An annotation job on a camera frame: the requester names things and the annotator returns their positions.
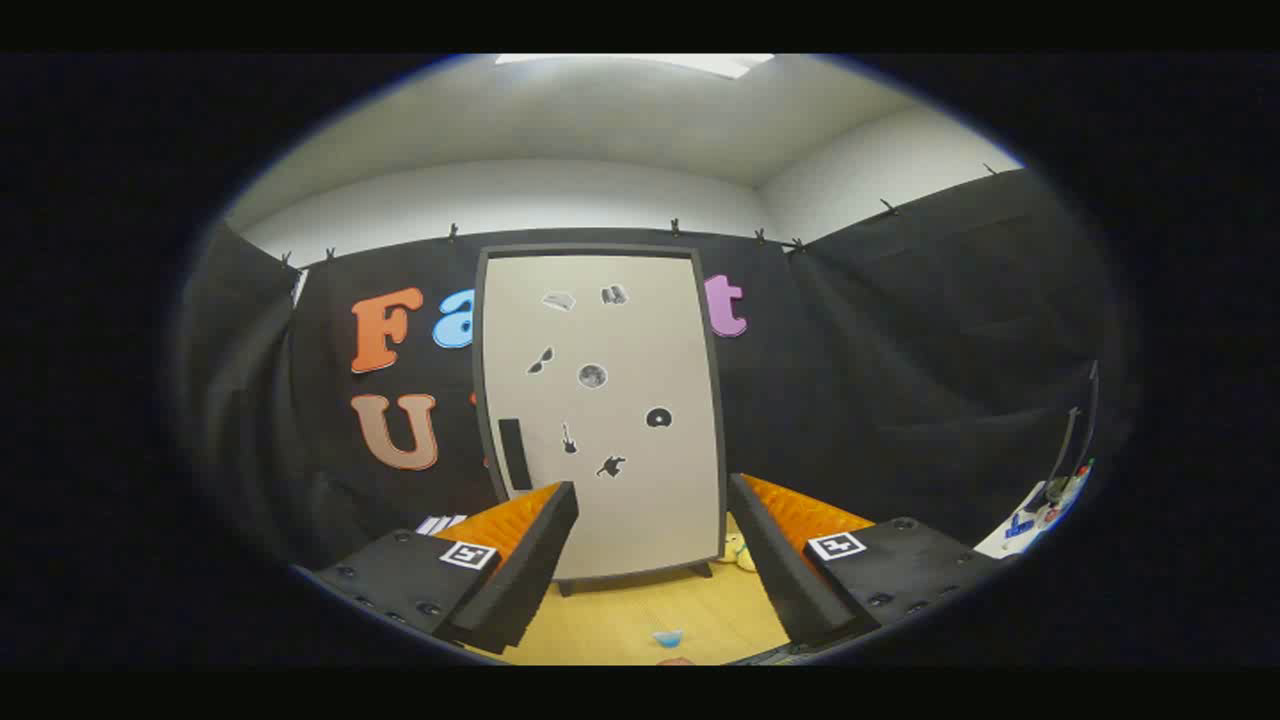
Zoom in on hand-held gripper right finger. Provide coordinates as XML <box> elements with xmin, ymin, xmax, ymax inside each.
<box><xmin>727</xmin><ymin>473</ymin><xmax>1004</xmax><ymax>649</ymax></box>

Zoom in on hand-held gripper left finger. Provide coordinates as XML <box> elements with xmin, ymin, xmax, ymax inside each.
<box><xmin>312</xmin><ymin>481</ymin><xmax>580</xmax><ymax>656</ymax></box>

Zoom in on white cabinet door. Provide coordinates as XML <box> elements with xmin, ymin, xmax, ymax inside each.
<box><xmin>480</xmin><ymin>252</ymin><xmax>723</xmax><ymax>581</ymax></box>

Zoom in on black door handle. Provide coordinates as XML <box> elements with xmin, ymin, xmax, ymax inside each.
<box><xmin>498</xmin><ymin>418</ymin><xmax>533</xmax><ymax>491</ymax></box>

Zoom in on dark grey cabinet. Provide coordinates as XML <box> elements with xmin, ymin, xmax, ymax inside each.
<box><xmin>472</xmin><ymin>243</ymin><xmax>729</xmax><ymax>598</ymax></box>

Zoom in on black backdrop cloth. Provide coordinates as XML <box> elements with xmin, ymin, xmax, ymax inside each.
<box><xmin>180</xmin><ymin>165</ymin><xmax>1131</xmax><ymax>571</ymax></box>

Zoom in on thin grey stand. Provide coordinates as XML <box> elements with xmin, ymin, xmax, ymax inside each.
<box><xmin>1045</xmin><ymin>360</ymin><xmax>1101</xmax><ymax>491</ymax></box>

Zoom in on ceiling light panel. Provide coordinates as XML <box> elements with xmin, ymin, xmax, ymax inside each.
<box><xmin>495</xmin><ymin>54</ymin><xmax>776</xmax><ymax>80</ymax></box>

